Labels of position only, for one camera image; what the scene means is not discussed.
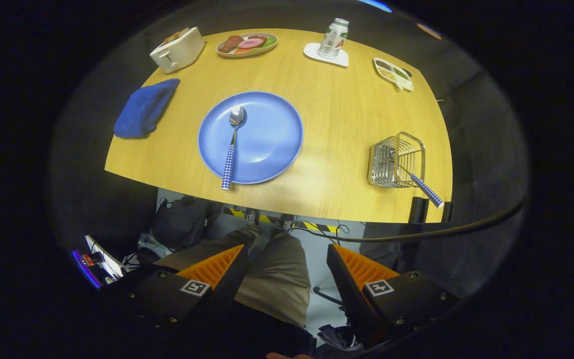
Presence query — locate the white divided condiment tray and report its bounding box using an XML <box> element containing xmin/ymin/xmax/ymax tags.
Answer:
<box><xmin>373</xmin><ymin>57</ymin><xmax>415</xmax><ymax>92</ymax></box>

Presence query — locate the spoon with checked handle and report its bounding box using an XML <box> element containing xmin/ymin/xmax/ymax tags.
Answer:
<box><xmin>221</xmin><ymin>106</ymin><xmax>248</xmax><ymax>191</ymax></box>

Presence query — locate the white square coaster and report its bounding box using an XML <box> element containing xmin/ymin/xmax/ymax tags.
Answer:
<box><xmin>303</xmin><ymin>42</ymin><xmax>349</xmax><ymax>68</ymax></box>

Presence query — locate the black bag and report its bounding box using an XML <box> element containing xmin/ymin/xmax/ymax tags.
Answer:
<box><xmin>151</xmin><ymin>197</ymin><xmax>213</xmax><ymax>250</ymax></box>

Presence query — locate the yellow black hazard tape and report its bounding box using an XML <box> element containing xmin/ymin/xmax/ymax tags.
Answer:
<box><xmin>225</xmin><ymin>207</ymin><xmax>340</xmax><ymax>234</ymax></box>

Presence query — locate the white toaster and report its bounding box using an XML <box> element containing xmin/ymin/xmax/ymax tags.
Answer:
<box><xmin>149</xmin><ymin>27</ymin><xmax>206</xmax><ymax>74</ymax></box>

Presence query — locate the thick black cable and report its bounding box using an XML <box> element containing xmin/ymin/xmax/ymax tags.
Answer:
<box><xmin>294</xmin><ymin>197</ymin><xmax>527</xmax><ymax>243</ymax></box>

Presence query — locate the fork with checked handle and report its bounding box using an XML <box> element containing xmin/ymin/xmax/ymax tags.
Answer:
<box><xmin>398</xmin><ymin>162</ymin><xmax>444</xmax><ymax>209</ymax></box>

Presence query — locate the white drink bottle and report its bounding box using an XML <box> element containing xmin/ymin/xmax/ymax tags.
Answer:
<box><xmin>317</xmin><ymin>18</ymin><xmax>350</xmax><ymax>59</ymax></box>

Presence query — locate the white electronic device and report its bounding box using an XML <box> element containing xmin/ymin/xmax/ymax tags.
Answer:
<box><xmin>71</xmin><ymin>234</ymin><xmax>126</xmax><ymax>289</ymax></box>

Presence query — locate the person's right leg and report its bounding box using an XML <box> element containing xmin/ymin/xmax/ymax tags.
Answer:
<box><xmin>235</xmin><ymin>232</ymin><xmax>312</xmax><ymax>328</ymax></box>

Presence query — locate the metal wire cutlery basket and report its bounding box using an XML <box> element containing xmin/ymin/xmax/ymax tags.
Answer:
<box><xmin>367</xmin><ymin>132</ymin><xmax>426</xmax><ymax>189</ymax></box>

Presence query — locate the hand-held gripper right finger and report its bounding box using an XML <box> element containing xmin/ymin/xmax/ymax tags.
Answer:
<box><xmin>326</xmin><ymin>243</ymin><xmax>462</xmax><ymax>350</ymax></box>

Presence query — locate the brown meat piece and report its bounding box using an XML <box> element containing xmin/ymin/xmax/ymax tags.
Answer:
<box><xmin>219</xmin><ymin>35</ymin><xmax>244</xmax><ymax>54</ymax></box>

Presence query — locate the person's black top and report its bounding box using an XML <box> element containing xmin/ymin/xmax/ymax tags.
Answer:
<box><xmin>167</xmin><ymin>299</ymin><xmax>317</xmax><ymax>359</ymax></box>

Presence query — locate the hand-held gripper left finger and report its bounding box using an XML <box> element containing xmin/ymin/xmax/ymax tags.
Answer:
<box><xmin>103</xmin><ymin>243</ymin><xmax>249</xmax><ymax>350</ymax></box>

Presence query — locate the blue round plate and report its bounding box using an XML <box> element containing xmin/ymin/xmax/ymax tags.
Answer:
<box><xmin>197</xmin><ymin>91</ymin><xmax>304</xmax><ymax>185</ymax></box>

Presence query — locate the blue folded cloth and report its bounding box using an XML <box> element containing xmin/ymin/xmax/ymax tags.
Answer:
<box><xmin>113</xmin><ymin>78</ymin><xmax>181</xmax><ymax>140</ymax></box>

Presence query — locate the grey food plate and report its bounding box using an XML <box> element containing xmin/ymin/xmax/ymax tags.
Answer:
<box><xmin>216</xmin><ymin>33</ymin><xmax>279</xmax><ymax>58</ymax></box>

